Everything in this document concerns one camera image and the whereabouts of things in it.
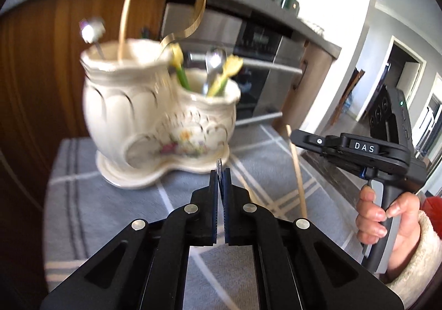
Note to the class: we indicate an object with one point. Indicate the grey plaid table cloth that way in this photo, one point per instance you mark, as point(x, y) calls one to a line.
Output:
point(83, 212)

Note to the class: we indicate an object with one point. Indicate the stainless steel built-in oven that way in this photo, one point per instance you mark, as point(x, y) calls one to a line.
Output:
point(271, 62)

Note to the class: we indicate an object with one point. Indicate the silver metal fork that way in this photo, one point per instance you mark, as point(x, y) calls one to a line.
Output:
point(219, 167)

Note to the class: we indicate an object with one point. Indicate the wooden cabinet door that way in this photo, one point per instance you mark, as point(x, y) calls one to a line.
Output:
point(41, 77)

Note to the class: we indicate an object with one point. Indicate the person right hand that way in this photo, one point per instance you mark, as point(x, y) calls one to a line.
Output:
point(387, 226)

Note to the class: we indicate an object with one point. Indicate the green kettle appliance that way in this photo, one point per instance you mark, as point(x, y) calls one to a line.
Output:
point(290, 5)

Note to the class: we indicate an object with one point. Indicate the cream fuzzy sleeve forearm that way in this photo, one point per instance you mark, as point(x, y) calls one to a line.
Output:
point(420, 273)

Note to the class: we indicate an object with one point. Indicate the yellow tulip plastic pick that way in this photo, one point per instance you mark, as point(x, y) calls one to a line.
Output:
point(230, 68)
point(177, 63)

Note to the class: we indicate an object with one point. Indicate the silver metal spoon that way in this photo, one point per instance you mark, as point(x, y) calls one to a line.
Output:
point(92, 31)

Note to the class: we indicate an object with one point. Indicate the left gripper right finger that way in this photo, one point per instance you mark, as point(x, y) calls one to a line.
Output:
point(297, 266)

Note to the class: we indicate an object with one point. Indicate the cream ceramic double utensil holder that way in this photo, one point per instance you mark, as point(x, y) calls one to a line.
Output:
point(144, 123)

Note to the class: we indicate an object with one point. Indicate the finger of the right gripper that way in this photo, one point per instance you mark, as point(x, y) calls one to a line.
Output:
point(325, 146)

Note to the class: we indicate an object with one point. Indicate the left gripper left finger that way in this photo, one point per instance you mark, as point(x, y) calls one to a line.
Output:
point(143, 266)

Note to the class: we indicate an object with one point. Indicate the wooden chopstick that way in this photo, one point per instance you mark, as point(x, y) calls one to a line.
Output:
point(253, 196)
point(296, 165)
point(123, 29)

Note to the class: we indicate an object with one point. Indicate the gold metal fork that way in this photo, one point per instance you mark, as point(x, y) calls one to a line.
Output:
point(192, 25)

